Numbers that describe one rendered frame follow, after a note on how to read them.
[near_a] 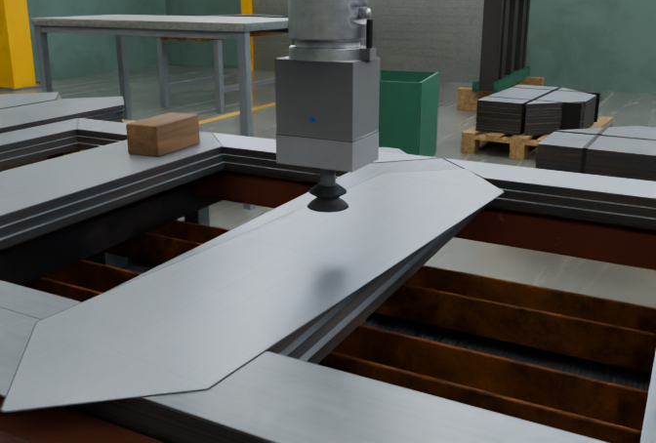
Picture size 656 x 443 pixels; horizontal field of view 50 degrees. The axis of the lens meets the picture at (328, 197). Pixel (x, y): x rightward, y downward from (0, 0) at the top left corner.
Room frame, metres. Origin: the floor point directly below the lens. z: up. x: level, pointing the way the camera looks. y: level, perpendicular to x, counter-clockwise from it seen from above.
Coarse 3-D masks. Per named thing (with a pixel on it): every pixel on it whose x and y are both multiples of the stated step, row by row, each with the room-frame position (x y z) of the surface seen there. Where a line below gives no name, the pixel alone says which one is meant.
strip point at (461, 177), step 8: (400, 176) 0.97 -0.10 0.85; (408, 176) 0.97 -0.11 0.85; (416, 176) 0.97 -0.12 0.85; (424, 176) 0.97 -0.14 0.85; (432, 176) 0.97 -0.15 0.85; (440, 176) 0.97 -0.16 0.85; (448, 176) 0.97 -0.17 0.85; (456, 176) 0.97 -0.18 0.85; (464, 176) 0.97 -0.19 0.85; (472, 176) 0.97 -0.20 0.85; (464, 184) 0.92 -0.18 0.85; (472, 184) 0.92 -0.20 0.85; (480, 184) 0.92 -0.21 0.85; (488, 184) 0.92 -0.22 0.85
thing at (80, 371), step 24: (48, 336) 0.48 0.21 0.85; (72, 336) 0.48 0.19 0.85; (24, 360) 0.45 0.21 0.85; (48, 360) 0.45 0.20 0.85; (72, 360) 0.45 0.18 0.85; (96, 360) 0.45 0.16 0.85; (120, 360) 0.45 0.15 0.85; (48, 384) 0.41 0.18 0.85; (72, 384) 0.41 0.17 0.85; (96, 384) 0.41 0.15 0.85; (120, 384) 0.41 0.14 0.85; (144, 384) 0.41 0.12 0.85; (168, 384) 0.41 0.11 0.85; (192, 384) 0.41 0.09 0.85
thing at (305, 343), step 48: (48, 144) 1.25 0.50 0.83; (96, 144) 1.29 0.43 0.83; (96, 192) 0.91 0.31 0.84; (144, 192) 0.98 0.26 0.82; (528, 192) 0.92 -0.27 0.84; (576, 192) 0.90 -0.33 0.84; (0, 240) 0.76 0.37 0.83; (432, 240) 0.76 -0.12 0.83; (0, 288) 0.58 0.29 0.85; (384, 288) 0.63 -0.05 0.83; (336, 336) 0.53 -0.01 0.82; (144, 432) 0.40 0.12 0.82; (192, 432) 0.38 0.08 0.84; (240, 432) 0.36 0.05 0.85
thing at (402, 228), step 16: (304, 208) 0.81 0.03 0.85; (352, 208) 0.81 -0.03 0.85; (320, 224) 0.75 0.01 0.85; (336, 224) 0.75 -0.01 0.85; (352, 224) 0.75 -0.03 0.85; (368, 224) 0.75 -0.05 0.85; (384, 224) 0.75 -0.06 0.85; (400, 224) 0.75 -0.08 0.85; (416, 224) 0.75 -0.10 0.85; (432, 224) 0.75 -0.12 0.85; (448, 224) 0.75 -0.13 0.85; (400, 240) 0.70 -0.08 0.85; (416, 240) 0.70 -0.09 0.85
